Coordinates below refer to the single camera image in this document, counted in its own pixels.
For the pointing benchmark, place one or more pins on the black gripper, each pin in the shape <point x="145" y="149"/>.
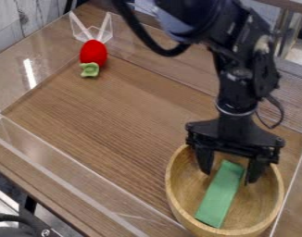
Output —
<point x="238" y="136"/>

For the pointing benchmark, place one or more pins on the green rectangular stick block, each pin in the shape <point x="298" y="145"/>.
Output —
<point x="219" y="195"/>

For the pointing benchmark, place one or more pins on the brown wooden bowl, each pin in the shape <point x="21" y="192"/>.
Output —
<point x="254" y="207"/>

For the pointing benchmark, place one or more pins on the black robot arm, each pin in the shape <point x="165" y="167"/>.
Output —
<point x="239" y="38"/>

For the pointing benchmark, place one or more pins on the red felt strawberry toy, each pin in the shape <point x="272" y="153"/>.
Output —
<point x="92" y="58"/>

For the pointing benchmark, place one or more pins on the metal frame in background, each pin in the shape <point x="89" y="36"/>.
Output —
<point x="288" y="27"/>

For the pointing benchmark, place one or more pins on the clear acrylic front wall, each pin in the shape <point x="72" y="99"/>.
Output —
<point x="96" y="206"/>

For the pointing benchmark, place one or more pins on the clear acrylic corner bracket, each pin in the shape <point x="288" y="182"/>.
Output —
<point x="84" y="34"/>

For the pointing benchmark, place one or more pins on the black table leg bracket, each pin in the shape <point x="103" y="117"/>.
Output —
<point x="26" y="209"/>

